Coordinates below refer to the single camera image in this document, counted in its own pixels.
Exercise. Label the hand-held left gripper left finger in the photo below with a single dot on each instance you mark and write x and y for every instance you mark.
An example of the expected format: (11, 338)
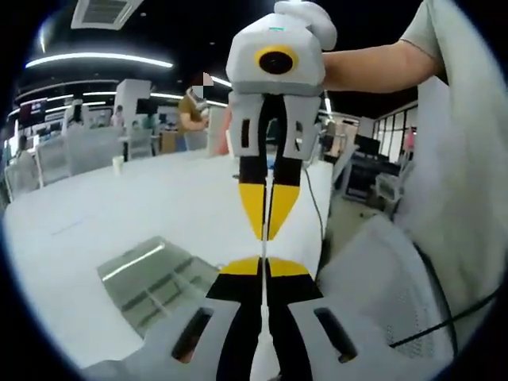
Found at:
(158, 349)

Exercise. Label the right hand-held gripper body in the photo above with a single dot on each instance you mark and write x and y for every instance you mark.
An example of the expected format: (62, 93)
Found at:
(246, 63)

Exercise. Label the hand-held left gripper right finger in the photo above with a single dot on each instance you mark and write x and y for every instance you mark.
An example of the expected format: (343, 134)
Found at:
(317, 349)

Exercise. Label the grey transparent guide fixture box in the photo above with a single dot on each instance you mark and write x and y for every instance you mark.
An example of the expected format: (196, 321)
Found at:
(151, 278)

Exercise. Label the grey mesh office chair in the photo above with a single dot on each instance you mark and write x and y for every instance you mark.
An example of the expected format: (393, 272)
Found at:
(377, 278)

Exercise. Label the white paper cup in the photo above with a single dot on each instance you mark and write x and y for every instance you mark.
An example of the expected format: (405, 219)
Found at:
(118, 164)

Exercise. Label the grey desk partition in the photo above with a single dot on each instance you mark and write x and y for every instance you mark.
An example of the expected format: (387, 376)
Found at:
(91, 151)

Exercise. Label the person's light shirt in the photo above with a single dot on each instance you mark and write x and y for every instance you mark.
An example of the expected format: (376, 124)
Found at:
(456, 139)

